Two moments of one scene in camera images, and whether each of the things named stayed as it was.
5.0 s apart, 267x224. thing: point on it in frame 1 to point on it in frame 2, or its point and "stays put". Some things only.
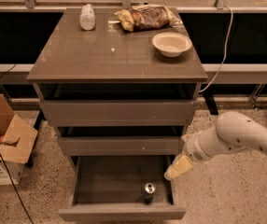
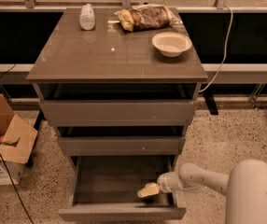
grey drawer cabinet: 113,101 stays put
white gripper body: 193,149 to 164,183
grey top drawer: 119,105 stays put
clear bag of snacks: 145,17 stays put
